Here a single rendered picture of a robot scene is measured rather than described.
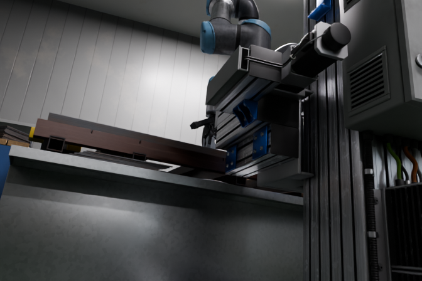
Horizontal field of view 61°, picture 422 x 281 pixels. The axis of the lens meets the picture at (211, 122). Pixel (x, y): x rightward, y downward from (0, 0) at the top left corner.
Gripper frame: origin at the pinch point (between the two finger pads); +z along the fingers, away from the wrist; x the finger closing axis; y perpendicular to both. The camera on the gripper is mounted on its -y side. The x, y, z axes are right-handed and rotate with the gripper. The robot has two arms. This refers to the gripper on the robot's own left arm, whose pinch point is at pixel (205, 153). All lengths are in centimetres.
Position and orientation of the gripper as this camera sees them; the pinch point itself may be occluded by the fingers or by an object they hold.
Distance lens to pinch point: 166.1
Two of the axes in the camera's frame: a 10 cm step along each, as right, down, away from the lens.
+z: -0.9, 9.4, -3.4
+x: -4.5, 2.6, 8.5
